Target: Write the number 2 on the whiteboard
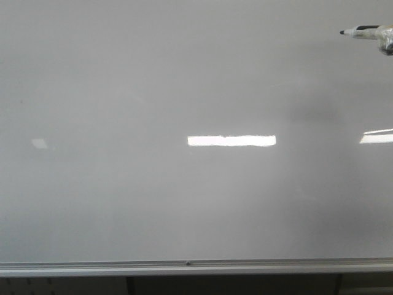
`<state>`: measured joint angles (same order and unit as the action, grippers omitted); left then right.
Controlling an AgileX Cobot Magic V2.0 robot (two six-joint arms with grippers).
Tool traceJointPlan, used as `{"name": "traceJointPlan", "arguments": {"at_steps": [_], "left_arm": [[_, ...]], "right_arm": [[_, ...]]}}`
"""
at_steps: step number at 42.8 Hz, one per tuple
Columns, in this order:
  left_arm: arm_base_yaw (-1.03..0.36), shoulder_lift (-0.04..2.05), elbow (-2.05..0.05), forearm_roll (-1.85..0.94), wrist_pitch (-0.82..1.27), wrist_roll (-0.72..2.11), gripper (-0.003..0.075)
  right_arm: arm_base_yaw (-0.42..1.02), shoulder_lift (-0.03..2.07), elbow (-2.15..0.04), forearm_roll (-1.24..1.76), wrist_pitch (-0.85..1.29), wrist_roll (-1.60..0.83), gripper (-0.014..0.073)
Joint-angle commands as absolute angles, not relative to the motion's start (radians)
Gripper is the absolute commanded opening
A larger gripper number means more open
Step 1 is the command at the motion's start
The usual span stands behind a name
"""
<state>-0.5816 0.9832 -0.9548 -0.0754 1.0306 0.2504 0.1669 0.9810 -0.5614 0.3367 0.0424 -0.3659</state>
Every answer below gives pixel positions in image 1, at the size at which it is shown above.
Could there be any black and white whiteboard marker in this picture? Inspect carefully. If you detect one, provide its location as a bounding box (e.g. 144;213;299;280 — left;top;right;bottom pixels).
340;25;392;56

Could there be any white whiteboard with aluminium frame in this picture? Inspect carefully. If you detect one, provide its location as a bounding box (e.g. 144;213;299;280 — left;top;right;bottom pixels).
1;1;392;277

